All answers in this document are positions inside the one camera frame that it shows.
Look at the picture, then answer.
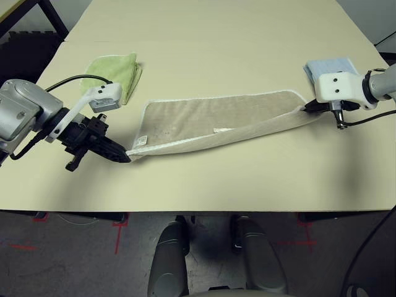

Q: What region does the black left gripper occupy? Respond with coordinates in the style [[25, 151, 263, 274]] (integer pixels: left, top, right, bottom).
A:
[[59, 113, 131, 171]]

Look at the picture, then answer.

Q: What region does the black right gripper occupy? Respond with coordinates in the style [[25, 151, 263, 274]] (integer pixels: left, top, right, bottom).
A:
[[304, 100, 362, 131]]

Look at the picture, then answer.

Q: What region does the beige towel white trim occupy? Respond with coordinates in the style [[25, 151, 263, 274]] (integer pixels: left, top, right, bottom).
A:
[[126, 89, 316, 163]]

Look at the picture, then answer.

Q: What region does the folded blue towel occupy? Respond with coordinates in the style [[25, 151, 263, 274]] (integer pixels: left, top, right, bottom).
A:
[[303, 57, 361, 84]]

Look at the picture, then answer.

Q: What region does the folded green towel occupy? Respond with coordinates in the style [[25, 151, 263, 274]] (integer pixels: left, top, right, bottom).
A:
[[80, 52, 144, 106]]

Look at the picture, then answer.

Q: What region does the grey robot left leg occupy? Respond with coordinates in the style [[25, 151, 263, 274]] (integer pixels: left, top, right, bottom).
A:
[[147, 223, 190, 297]]

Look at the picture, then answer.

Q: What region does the grey robot leg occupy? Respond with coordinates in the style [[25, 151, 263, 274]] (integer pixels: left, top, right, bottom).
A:
[[147, 223, 190, 297], [230, 215, 288, 295]]

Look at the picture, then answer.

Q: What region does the black foam floor mat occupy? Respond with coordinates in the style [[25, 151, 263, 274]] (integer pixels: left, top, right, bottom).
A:
[[0, 30, 62, 93]]

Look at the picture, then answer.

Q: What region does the red floor tape strip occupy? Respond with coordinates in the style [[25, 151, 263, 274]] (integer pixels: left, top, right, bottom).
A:
[[7, 243, 38, 251]]

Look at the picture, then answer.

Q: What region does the grey robot right leg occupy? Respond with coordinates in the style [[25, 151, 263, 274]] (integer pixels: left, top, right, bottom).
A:
[[230, 215, 288, 295]]

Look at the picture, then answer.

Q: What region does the round grey robot hip cap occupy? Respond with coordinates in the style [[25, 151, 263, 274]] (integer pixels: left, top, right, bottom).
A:
[[346, 283, 372, 297]]

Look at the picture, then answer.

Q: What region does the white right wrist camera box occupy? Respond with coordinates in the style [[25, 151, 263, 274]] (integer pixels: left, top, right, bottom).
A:
[[314, 71, 378, 111]]

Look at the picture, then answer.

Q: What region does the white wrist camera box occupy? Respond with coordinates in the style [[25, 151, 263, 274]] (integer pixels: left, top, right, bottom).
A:
[[45, 82, 124, 144], [314, 71, 378, 111]]

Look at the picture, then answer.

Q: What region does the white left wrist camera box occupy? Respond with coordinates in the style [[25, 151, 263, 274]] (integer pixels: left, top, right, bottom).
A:
[[45, 82, 124, 144]]

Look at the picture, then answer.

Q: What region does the black left wrist camera cable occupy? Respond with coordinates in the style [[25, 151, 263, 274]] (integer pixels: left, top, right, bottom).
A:
[[9, 75, 114, 160]]

